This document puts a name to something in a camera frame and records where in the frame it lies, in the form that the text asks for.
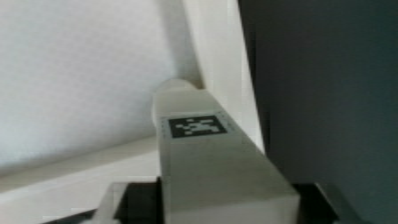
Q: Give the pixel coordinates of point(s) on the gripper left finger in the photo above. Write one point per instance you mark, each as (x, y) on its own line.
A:
(130, 206)

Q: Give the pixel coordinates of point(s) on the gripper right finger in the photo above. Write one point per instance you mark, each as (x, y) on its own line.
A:
(326, 208)

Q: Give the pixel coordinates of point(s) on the white desk top tray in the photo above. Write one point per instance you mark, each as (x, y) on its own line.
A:
(89, 53)

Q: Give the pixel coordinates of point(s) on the white desk leg with tag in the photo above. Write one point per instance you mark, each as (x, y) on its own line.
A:
(223, 185)

